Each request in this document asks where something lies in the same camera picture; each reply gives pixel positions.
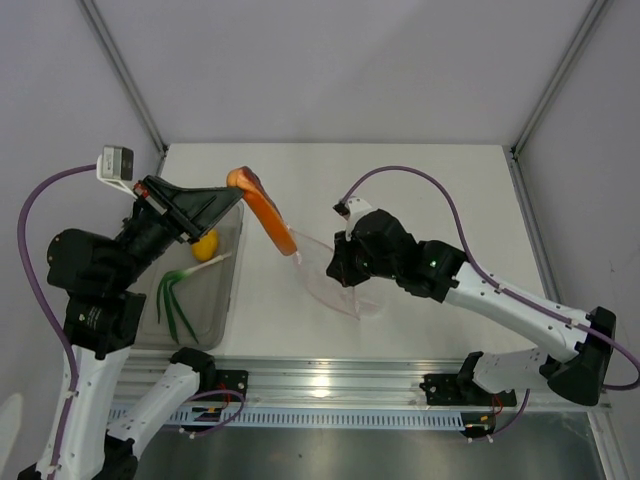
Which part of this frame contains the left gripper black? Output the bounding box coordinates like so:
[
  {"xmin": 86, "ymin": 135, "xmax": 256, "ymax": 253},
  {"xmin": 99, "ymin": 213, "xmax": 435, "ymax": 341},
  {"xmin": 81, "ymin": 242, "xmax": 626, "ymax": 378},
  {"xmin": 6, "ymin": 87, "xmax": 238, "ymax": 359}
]
[{"xmin": 109, "ymin": 171, "xmax": 247, "ymax": 287}]

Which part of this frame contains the clear zip top bag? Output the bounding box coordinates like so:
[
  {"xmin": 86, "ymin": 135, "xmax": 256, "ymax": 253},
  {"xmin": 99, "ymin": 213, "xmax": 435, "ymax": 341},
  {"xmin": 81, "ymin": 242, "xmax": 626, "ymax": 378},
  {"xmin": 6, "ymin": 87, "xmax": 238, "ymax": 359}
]
[{"xmin": 289, "ymin": 228, "xmax": 385, "ymax": 320}]

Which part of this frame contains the orange papaya slice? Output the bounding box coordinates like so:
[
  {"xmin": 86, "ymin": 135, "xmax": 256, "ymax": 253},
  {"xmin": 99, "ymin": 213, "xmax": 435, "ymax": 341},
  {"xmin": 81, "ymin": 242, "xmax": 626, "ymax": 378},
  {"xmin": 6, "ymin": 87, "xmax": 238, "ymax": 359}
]
[{"xmin": 226, "ymin": 166, "xmax": 297, "ymax": 256}]

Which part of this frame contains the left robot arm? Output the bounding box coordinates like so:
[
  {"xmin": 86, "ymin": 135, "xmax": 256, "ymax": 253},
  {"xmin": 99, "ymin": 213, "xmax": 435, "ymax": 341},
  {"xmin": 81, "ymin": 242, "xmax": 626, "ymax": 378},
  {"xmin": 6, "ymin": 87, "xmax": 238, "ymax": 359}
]
[{"xmin": 21, "ymin": 176, "xmax": 243, "ymax": 479}]

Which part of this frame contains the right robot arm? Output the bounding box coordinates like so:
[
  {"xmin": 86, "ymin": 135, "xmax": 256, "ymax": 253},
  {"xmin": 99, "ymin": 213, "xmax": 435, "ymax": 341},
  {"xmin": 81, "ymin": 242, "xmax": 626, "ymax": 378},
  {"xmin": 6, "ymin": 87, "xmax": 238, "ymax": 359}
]
[{"xmin": 326, "ymin": 202, "xmax": 616, "ymax": 406}]

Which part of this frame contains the yellow lemon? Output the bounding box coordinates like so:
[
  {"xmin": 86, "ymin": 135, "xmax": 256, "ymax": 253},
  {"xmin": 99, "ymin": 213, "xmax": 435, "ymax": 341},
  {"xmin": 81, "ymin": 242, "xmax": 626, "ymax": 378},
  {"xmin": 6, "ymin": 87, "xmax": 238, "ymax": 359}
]
[{"xmin": 191, "ymin": 229, "xmax": 219, "ymax": 263}]

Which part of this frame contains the green onion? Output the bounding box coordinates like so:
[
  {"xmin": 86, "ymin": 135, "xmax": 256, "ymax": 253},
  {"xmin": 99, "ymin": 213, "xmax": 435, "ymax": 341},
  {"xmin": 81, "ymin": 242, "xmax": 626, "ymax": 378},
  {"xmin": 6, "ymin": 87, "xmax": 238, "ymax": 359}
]
[{"xmin": 155, "ymin": 253, "xmax": 231, "ymax": 345}]

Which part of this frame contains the clear plastic bin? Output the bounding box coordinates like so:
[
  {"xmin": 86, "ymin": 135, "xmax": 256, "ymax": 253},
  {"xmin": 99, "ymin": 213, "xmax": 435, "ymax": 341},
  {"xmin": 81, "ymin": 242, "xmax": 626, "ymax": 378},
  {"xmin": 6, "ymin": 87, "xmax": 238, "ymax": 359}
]
[{"xmin": 130, "ymin": 204, "xmax": 244, "ymax": 352}]

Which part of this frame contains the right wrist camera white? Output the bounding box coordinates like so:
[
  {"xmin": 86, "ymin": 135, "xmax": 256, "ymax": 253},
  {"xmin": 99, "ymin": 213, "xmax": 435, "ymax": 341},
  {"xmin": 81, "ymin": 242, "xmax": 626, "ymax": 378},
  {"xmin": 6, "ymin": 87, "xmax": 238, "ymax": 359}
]
[{"xmin": 344, "ymin": 196, "xmax": 374, "ymax": 222}]

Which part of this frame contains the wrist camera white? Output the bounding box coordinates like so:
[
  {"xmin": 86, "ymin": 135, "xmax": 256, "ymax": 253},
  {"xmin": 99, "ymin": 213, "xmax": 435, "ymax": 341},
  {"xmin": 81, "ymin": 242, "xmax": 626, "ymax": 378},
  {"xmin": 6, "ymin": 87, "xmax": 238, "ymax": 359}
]
[
  {"xmin": 96, "ymin": 145, "xmax": 134, "ymax": 196},
  {"xmin": 344, "ymin": 196, "xmax": 374, "ymax": 222}
]

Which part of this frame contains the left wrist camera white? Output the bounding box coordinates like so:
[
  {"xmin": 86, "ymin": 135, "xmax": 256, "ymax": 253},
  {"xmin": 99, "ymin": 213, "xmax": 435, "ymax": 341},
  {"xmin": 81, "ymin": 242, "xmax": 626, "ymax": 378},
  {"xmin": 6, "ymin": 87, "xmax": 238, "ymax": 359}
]
[{"xmin": 96, "ymin": 145, "xmax": 134, "ymax": 196}]

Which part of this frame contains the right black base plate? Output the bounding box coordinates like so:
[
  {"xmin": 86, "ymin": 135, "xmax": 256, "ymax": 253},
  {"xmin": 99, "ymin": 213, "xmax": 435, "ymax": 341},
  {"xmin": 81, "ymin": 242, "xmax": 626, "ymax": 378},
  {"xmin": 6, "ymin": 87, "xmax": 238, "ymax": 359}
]
[{"xmin": 419, "ymin": 373, "xmax": 517, "ymax": 407}]

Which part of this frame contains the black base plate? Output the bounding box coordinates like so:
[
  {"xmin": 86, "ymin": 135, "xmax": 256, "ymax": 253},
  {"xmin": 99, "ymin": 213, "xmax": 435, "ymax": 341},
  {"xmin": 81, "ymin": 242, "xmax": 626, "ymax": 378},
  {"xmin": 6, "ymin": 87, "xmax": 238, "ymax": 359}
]
[
  {"xmin": 419, "ymin": 373, "xmax": 517, "ymax": 407},
  {"xmin": 211, "ymin": 369, "xmax": 249, "ymax": 403}
]

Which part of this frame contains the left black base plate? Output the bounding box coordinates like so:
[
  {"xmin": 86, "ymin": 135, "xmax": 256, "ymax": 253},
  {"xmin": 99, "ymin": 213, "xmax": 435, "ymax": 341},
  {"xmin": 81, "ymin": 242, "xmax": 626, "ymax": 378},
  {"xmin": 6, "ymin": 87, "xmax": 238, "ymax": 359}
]
[{"xmin": 211, "ymin": 369, "xmax": 249, "ymax": 403}]

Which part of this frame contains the aluminium mounting rail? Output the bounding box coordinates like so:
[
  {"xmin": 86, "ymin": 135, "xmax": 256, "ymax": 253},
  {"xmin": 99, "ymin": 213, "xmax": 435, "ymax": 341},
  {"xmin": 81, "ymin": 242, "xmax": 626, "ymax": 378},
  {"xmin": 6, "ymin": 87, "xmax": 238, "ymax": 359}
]
[{"xmin": 114, "ymin": 352, "xmax": 612, "ymax": 412}]

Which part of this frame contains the white slotted cable duct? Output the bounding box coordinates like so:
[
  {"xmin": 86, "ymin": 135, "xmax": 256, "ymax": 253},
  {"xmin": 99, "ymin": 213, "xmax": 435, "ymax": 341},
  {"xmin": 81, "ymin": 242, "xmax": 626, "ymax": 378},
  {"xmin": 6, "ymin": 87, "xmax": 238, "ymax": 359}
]
[{"xmin": 107, "ymin": 407, "xmax": 461, "ymax": 430}]

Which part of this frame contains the left aluminium frame post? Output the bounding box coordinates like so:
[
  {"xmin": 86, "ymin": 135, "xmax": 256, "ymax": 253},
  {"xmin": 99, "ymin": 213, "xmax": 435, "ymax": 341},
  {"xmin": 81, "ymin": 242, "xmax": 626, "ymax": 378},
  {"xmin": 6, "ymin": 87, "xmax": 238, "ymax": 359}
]
[{"xmin": 76, "ymin": 0, "xmax": 168, "ymax": 159}]

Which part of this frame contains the aluminium frame post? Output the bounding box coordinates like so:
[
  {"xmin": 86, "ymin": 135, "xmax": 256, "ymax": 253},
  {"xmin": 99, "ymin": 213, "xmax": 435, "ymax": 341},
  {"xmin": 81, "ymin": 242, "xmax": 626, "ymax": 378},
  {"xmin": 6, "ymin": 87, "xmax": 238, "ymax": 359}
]
[
  {"xmin": 510, "ymin": 0, "xmax": 614, "ymax": 160},
  {"xmin": 76, "ymin": 0, "xmax": 168, "ymax": 159}
]

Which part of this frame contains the right aluminium frame post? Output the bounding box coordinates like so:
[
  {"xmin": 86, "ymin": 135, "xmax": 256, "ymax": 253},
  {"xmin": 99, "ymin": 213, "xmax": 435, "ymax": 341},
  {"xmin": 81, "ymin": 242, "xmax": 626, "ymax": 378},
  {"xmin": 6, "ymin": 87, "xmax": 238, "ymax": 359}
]
[{"xmin": 510, "ymin": 0, "xmax": 614, "ymax": 160}]

